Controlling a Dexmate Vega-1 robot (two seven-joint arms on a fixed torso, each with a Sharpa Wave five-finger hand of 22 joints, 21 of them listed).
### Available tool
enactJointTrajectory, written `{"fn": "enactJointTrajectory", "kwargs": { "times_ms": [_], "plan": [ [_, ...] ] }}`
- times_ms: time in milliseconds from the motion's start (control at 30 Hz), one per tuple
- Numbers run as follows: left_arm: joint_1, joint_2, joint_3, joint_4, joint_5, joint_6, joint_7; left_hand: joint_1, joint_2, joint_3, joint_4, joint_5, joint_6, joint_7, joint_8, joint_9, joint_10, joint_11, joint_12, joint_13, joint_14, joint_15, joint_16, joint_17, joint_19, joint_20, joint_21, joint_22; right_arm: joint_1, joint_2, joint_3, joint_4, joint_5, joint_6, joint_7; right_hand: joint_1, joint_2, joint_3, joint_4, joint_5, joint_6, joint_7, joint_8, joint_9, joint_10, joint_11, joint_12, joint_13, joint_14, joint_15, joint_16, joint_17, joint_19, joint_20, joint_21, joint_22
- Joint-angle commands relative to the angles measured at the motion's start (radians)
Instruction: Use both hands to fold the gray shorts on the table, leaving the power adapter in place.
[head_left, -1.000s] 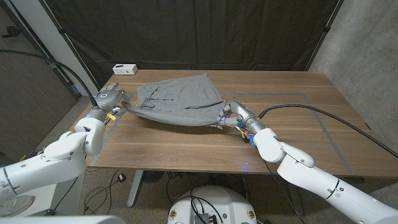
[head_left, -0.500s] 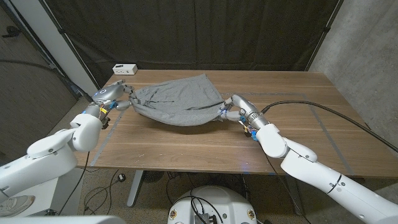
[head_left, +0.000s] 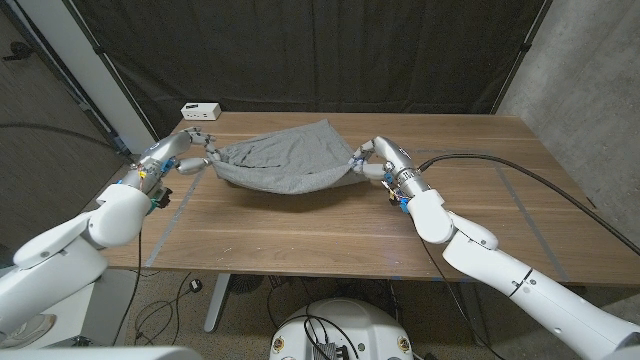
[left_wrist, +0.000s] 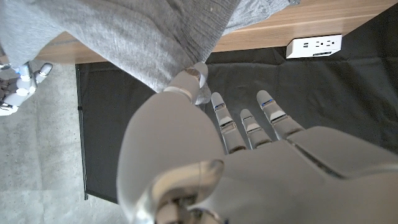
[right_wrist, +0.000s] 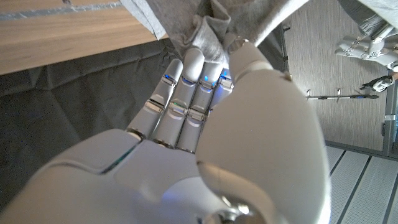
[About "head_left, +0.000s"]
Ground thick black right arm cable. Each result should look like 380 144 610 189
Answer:
418 153 640 256

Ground white power strip box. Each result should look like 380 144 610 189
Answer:
180 102 223 122

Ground black door handle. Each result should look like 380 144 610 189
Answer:
2 41 34 62

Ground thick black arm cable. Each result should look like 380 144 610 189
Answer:
0 122 136 161
418 153 640 256

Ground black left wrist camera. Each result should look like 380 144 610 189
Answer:
149 187 174 211

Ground white floor box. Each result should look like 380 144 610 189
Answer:
0 269 139 349

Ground black round fan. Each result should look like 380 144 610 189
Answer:
228 273 265 295

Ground black backdrop stand pole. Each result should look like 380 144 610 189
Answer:
62 0 164 147
491 0 554 116

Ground black door frame rail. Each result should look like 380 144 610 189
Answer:
0 2 132 159

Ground thin black left wrist cable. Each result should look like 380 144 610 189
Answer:
112 229 144 346

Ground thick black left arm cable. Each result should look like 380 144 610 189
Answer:
0 122 136 161

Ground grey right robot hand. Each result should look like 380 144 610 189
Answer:
349 135 431 199

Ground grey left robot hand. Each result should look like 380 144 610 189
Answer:
119 126 222 194

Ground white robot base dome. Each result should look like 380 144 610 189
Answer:
268 298 414 360

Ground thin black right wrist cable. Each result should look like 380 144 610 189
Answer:
417 237 506 360

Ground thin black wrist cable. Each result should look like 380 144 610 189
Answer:
112 229 144 346
417 237 506 360

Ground grey table leg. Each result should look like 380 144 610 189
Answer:
457 287 490 347

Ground black backdrop curtain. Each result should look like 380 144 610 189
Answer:
69 0 554 144

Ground white table leg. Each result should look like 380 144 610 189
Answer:
203 273 233 334

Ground grey electronics module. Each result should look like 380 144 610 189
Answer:
312 342 351 360

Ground gray shorts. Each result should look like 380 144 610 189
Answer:
212 118 369 195

